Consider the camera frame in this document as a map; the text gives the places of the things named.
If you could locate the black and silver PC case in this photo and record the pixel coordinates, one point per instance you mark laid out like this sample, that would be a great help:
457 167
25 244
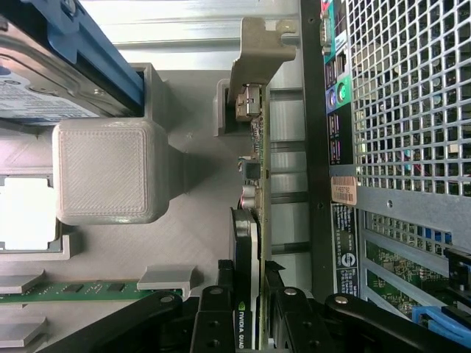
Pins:
386 202

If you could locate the hard disk blue carrier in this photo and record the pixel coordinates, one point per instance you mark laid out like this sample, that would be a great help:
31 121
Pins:
37 73

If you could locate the green RAM stick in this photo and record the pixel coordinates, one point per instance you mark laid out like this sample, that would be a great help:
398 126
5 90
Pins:
73 288

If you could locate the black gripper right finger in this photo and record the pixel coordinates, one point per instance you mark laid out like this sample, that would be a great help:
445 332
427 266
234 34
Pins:
294 323

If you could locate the silver CPU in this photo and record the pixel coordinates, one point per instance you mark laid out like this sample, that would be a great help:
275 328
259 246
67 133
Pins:
25 213

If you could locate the grey parts rack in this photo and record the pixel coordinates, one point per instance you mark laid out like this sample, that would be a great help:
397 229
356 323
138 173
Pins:
103 169

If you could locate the blue release latch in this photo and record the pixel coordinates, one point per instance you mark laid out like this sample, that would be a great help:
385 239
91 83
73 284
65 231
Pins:
434 323

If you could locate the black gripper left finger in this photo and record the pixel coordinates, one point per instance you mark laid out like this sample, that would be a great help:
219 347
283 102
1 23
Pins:
215 323

